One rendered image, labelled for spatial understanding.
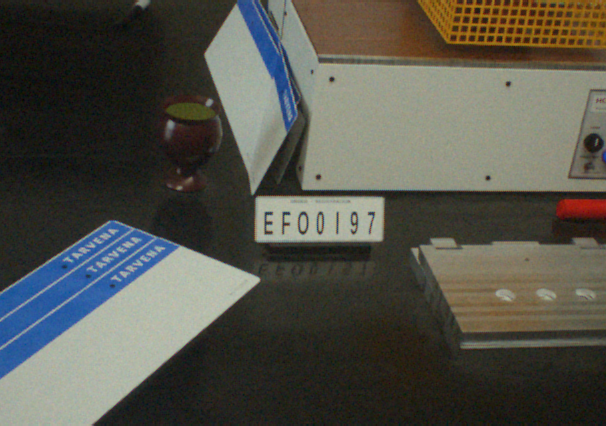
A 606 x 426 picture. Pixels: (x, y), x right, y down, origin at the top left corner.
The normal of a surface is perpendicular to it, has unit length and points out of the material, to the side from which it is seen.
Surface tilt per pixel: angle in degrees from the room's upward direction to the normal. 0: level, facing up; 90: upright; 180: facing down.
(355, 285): 0
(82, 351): 0
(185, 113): 0
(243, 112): 63
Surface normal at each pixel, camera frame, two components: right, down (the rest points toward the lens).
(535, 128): 0.18, 0.51
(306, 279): 0.11, -0.86
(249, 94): -0.81, -0.38
